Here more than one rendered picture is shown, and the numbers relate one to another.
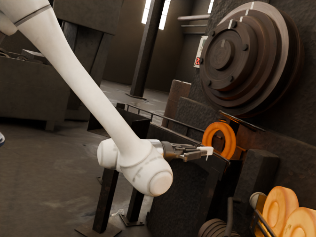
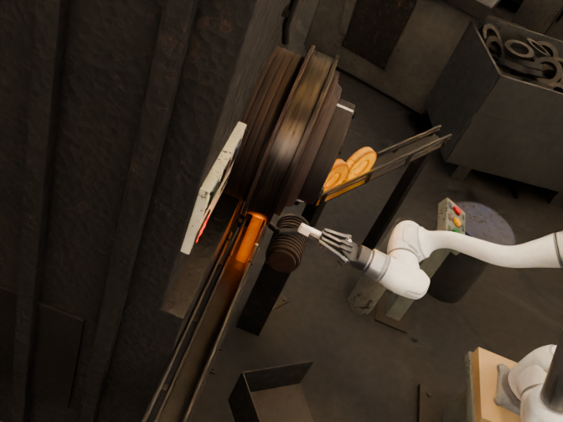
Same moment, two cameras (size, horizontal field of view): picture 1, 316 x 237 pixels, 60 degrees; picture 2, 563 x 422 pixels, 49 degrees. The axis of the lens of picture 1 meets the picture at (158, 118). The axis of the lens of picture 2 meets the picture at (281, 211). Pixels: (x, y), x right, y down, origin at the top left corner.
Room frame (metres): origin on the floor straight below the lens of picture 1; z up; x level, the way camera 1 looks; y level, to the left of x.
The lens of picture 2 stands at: (2.35, 0.42, 2.00)
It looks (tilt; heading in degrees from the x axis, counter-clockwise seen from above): 40 degrees down; 209
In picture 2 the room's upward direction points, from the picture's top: 24 degrees clockwise
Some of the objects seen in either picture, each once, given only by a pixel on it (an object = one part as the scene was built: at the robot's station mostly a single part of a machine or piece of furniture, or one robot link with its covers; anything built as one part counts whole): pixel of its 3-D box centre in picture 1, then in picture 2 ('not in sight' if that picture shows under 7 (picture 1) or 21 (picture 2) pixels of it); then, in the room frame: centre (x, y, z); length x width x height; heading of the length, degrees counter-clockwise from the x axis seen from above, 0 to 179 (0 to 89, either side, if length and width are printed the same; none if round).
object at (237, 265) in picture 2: not in sight; (243, 249); (1.18, -0.30, 0.66); 0.19 x 0.07 x 0.01; 31
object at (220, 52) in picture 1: (225, 56); (326, 151); (1.15, -0.20, 1.11); 0.28 x 0.06 x 0.28; 31
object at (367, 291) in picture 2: not in sight; (383, 268); (0.35, -0.13, 0.26); 0.12 x 0.12 x 0.52
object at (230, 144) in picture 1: (217, 142); (251, 233); (1.20, -0.29, 0.75); 0.18 x 0.03 x 0.18; 32
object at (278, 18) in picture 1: (241, 61); (291, 137); (1.20, -0.29, 1.11); 0.47 x 0.06 x 0.47; 31
